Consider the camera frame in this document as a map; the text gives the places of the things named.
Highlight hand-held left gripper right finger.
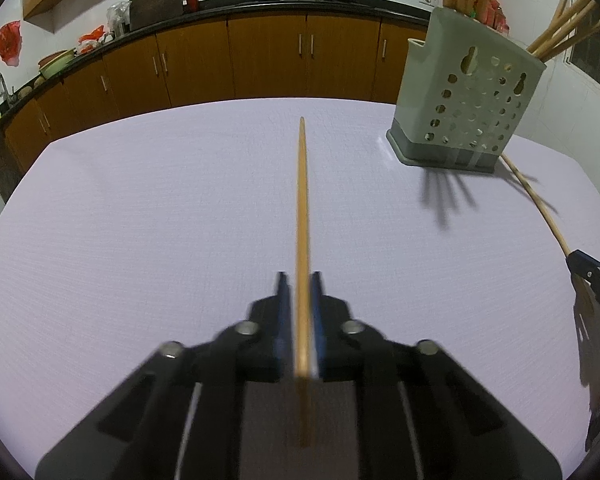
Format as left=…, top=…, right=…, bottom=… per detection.
left=311, top=271, right=563, bottom=480

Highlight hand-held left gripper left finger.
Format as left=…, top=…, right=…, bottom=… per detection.
left=35, top=272, right=293, bottom=480

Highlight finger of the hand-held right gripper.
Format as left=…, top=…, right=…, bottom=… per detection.
left=566, top=249, right=600, bottom=322

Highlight grey-green perforated utensil holder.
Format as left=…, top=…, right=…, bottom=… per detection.
left=386, top=6, right=547, bottom=174

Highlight bamboo sticks pair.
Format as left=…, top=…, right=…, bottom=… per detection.
left=534, top=1, right=599, bottom=58

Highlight chopsticks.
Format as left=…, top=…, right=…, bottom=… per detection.
left=526, top=0, right=595, bottom=55

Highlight lavender tablecloth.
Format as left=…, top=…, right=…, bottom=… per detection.
left=0, top=97, right=600, bottom=480

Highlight brown wooden base cabinet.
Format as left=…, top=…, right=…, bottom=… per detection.
left=2, top=12, right=428, bottom=176

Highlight red package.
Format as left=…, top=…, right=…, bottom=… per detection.
left=486, top=0, right=509, bottom=36

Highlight black kitchen countertop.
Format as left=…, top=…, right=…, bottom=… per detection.
left=0, top=0, right=431, bottom=143

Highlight dark cutting board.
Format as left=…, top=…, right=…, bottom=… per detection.
left=129, top=0, right=184, bottom=31

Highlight red and white bag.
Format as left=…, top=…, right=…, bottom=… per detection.
left=77, top=25, right=106, bottom=56

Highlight clear plastic bag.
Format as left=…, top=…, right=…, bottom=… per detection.
left=107, top=1, right=132, bottom=38

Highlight green basin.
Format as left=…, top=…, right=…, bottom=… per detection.
left=37, top=49, right=76, bottom=80

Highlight red plastic bag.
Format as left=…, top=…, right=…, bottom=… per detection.
left=0, top=21, right=22, bottom=66

